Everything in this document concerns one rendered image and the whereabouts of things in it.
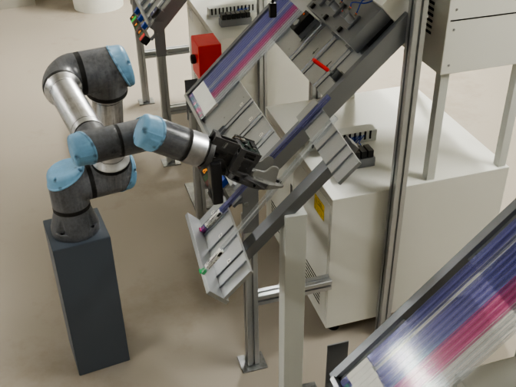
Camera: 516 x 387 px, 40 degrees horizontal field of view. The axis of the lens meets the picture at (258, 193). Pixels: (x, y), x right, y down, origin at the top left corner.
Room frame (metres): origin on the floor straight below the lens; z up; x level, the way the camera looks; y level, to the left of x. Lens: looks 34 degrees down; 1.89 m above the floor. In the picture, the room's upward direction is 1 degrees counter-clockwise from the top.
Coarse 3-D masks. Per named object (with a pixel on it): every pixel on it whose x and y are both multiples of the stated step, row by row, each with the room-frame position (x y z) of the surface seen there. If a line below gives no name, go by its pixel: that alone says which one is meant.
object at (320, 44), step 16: (304, 0) 2.41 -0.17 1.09; (288, 32) 2.31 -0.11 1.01; (320, 32) 2.18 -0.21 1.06; (288, 48) 2.23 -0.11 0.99; (304, 48) 2.16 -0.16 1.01; (320, 48) 2.10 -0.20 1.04; (336, 48) 2.04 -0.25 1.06; (368, 48) 1.94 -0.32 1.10; (304, 64) 2.09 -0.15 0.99; (336, 64) 1.98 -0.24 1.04; (352, 64) 1.92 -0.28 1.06; (320, 80) 1.97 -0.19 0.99
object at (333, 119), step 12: (336, 120) 1.42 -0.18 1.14; (324, 132) 1.42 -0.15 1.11; (312, 144) 1.41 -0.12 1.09; (300, 156) 1.41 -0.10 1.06; (288, 168) 1.41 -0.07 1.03; (276, 180) 1.40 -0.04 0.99; (264, 204) 1.39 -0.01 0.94; (252, 216) 1.38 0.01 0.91; (240, 228) 1.37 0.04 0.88; (228, 240) 1.37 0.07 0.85
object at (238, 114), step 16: (240, 96) 2.20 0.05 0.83; (224, 112) 2.18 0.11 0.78; (240, 112) 2.12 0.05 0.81; (256, 112) 2.05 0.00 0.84; (208, 128) 2.17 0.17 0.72; (224, 128) 2.09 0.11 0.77; (240, 128) 2.04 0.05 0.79; (256, 128) 1.98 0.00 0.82; (272, 128) 1.93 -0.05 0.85; (256, 144) 1.91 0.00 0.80; (272, 144) 1.86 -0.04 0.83
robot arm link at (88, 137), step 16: (64, 64) 1.70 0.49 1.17; (48, 80) 1.64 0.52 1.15; (64, 80) 1.63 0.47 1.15; (80, 80) 1.70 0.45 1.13; (48, 96) 1.63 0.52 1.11; (64, 96) 1.55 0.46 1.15; (80, 96) 1.55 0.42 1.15; (64, 112) 1.49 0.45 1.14; (80, 112) 1.46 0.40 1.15; (80, 128) 1.40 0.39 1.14; (96, 128) 1.38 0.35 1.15; (112, 128) 1.38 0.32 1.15; (80, 144) 1.33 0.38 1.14; (96, 144) 1.34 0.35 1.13; (112, 144) 1.35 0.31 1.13; (80, 160) 1.32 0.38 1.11; (96, 160) 1.34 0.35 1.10
